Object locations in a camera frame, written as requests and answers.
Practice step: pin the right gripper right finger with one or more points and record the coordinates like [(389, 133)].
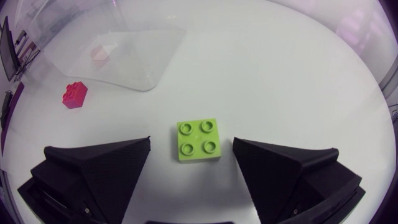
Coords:
[(280, 177)]

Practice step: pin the clear plastic container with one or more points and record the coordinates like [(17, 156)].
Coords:
[(118, 53)]

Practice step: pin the green toy brick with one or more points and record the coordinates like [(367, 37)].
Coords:
[(198, 140)]

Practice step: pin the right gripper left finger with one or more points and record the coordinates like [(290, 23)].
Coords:
[(102, 174)]

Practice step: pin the red toy brick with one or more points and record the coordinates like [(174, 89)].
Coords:
[(74, 95)]

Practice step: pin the dark screen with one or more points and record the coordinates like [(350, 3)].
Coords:
[(8, 51)]

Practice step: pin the pink toy brick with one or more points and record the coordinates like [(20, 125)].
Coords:
[(100, 55)]

